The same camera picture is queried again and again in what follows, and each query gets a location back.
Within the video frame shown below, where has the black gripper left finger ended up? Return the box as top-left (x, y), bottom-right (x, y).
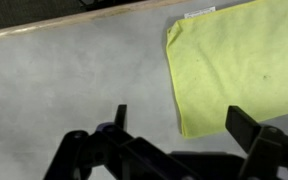
top-left (43, 105), bottom-right (198, 180)

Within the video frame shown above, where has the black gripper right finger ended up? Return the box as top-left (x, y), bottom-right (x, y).
top-left (225, 106), bottom-right (288, 180)

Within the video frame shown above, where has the yellow microfiber towel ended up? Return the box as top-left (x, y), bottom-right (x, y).
top-left (166, 0), bottom-right (288, 138)

